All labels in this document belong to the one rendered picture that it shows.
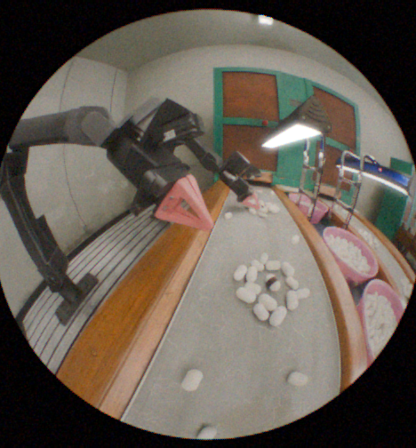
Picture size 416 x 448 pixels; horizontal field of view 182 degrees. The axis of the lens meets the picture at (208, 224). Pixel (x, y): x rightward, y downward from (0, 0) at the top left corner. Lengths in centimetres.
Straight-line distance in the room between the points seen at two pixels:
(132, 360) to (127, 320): 6
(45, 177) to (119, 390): 196
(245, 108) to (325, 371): 125
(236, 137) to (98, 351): 116
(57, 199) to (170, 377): 198
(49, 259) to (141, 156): 30
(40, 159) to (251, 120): 219
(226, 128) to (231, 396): 118
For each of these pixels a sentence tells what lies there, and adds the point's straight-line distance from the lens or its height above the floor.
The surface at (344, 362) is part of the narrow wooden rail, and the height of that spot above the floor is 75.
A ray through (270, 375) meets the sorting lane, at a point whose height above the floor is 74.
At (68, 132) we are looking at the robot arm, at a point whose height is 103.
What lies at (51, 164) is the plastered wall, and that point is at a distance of 203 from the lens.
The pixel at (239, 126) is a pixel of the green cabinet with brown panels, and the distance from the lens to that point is 106.
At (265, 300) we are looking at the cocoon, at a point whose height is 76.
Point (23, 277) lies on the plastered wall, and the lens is 214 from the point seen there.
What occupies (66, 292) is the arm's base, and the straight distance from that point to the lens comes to 42.
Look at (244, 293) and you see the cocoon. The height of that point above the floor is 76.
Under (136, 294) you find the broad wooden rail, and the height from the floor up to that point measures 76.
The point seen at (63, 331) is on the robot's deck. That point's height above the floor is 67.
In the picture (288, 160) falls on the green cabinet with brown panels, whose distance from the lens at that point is 109.
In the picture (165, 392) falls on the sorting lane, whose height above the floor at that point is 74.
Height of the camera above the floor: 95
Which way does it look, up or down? 30 degrees down
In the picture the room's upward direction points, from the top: straight up
